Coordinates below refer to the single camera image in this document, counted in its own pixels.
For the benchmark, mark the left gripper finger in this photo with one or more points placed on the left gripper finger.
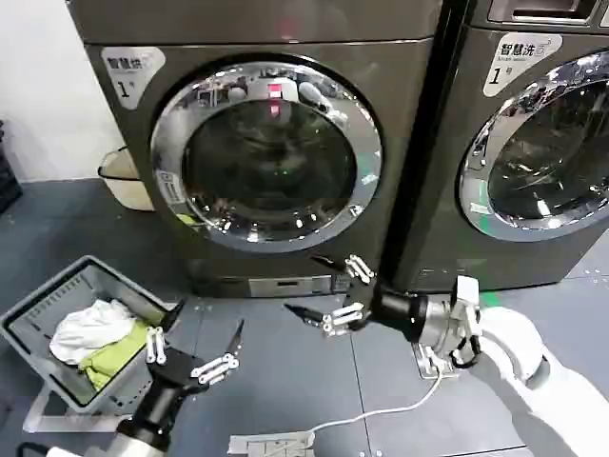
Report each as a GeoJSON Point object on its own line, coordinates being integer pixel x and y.
{"type": "Point", "coordinates": [214, 369]}
{"type": "Point", "coordinates": [156, 345]}

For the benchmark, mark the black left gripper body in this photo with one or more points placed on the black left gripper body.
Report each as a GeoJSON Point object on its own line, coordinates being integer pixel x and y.
{"type": "Point", "coordinates": [169, 381]}

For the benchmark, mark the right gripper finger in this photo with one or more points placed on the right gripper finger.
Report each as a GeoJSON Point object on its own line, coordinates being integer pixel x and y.
{"type": "Point", "coordinates": [359, 269]}
{"type": "Point", "coordinates": [340, 318]}

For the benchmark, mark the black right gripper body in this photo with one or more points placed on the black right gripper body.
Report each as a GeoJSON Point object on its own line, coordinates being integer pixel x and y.
{"type": "Point", "coordinates": [392, 311]}

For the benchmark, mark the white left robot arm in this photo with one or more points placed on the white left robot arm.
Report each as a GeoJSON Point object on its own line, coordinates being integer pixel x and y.
{"type": "Point", "coordinates": [128, 443]}

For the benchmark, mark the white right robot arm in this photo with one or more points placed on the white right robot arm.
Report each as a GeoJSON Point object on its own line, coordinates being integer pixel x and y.
{"type": "Point", "coordinates": [518, 362]}

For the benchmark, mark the green cloth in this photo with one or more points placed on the green cloth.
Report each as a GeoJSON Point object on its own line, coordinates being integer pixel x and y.
{"type": "Point", "coordinates": [109, 366]}

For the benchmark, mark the silver floor socket plate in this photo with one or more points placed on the silver floor socket plate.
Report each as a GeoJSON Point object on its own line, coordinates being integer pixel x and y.
{"type": "Point", "coordinates": [428, 364]}

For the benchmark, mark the white cloth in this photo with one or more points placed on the white cloth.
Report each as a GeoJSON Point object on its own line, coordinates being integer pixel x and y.
{"type": "Point", "coordinates": [90, 328]}

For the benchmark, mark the grey plastic laundry basket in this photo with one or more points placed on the grey plastic laundry basket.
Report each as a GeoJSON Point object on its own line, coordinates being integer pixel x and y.
{"type": "Point", "coordinates": [57, 281]}

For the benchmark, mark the white metal basket stand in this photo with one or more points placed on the white metal basket stand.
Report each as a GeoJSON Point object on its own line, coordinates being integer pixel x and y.
{"type": "Point", "coordinates": [35, 409]}

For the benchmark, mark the round glass dryer door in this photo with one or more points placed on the round glass dryer door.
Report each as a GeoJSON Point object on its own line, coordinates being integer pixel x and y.
{"type": "Point", "coordinates": [266, 157]}
{"type": "Point", "coordinates": [547, 157]}

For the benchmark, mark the grey dryer beside black gap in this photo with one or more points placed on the grey dryer beside black gap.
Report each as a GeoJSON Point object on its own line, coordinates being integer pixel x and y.
{"type": "Point", "coordinates": [447, 143]}

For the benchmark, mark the beige waste bin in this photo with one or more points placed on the beige waste bin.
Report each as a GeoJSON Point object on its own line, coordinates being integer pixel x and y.
{"type": "Point", "coordinates": [121, 178]}

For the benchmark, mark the black crate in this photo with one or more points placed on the black crate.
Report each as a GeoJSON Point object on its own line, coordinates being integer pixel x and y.
{"type": "Point", "coordinates": [8, 176]}

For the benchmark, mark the grey dryer with closed door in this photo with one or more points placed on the grey dryer with closed door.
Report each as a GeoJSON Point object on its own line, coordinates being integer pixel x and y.
{"type": "Point", "coordinates": [266, 43]}

